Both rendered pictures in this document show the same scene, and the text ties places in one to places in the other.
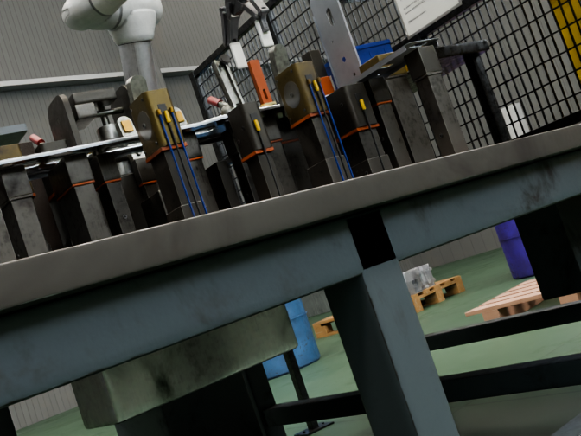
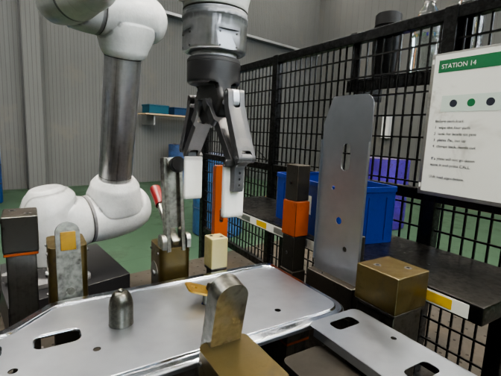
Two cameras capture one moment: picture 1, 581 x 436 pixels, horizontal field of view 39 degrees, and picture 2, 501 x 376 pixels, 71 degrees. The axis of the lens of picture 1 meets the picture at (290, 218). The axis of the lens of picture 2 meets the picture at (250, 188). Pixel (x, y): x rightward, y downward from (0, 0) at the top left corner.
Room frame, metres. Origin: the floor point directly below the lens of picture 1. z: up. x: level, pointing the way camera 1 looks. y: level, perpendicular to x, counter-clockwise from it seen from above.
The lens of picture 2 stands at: (1.47, -0.12, 1.26)
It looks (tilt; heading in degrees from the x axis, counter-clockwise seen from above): 9 degrees down; 2
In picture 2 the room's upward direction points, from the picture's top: 2 degrees clockwise
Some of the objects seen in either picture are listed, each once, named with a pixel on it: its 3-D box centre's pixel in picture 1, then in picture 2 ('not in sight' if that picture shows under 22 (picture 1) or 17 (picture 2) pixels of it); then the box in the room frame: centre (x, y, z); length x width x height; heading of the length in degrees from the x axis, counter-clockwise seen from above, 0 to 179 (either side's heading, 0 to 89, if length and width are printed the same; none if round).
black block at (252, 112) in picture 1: (266, 169); not in sight; (1.72, 0.01, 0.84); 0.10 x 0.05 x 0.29; 34
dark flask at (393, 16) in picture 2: not in sight; (385, 48); (2.53, -0.45, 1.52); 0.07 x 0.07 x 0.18
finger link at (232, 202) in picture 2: (264, 33); (232, 191); (1.93, -0.09, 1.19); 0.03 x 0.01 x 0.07; 124
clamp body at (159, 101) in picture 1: (177, 176); not in sight; (1.60, 0.19, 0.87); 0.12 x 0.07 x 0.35; 34
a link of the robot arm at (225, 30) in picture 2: not in sight; (215, 37); (1.99, -0.05, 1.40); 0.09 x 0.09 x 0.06
